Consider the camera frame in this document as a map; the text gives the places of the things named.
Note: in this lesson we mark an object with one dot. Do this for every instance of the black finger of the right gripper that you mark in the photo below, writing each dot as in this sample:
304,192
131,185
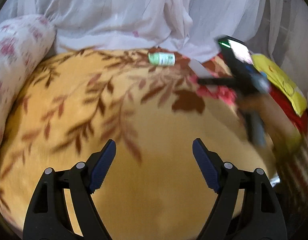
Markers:
224,81

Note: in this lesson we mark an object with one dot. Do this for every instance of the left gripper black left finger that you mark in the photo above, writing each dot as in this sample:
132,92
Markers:
47,216

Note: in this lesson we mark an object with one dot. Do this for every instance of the green white lotion bottle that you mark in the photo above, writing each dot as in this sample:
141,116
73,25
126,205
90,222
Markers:
161,59

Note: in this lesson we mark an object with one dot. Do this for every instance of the white cylindrical tube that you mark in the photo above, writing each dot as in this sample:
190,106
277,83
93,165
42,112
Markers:
199,70

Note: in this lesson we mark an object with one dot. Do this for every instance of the yellow floral fleece blanket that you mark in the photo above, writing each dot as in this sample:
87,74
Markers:
73,103

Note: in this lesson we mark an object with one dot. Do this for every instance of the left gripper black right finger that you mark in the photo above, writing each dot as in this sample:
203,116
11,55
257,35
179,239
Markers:
246,206

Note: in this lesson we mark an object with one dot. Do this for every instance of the person's right hand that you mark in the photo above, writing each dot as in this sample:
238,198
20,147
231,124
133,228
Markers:
283,133

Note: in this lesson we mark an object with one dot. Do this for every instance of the white sheer mosquito net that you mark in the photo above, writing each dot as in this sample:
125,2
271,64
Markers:
275,28

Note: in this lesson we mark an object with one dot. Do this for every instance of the yellow cartoon pillow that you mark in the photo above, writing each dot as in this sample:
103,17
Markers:
282,81

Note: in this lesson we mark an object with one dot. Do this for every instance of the red blanket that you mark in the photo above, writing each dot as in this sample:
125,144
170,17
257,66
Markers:
300,122

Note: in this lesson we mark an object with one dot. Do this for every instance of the floral white bolster pillow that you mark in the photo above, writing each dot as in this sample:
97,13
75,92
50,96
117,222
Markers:
24,41

